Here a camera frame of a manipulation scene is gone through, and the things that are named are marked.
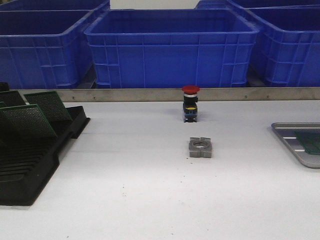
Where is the blue plastic crate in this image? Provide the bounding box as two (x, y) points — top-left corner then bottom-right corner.
(246, 7), (320, 88)
(85, 9), (258, 89)
(0, 0), (110, 11)
(195, 0), (320, 9)
(0, 10), (95, 89)

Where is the red emergency stop button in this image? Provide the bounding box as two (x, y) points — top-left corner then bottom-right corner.
(182, 85), (200, 123)

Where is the grey metal slotted nut block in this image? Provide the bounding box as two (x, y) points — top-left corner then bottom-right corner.
(188, 137), (213, 158)

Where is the silver metal tray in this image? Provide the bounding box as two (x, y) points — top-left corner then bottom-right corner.
(271, 122), (320, 169)

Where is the blue plastic crate rear right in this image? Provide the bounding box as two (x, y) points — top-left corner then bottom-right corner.
(195, 0), (320, 9)

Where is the green perforated circuit board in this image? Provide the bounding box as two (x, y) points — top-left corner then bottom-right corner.
(0, 90), (26, 107)
(0, 104), (57, 139)
(24, 91), (72, 122)

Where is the black slotted board rack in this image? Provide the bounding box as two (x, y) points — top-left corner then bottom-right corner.
(0, 81), (92, 207)

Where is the blue plastic crate rear left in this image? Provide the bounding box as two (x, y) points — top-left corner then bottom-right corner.
(0, 0), (110, 11)

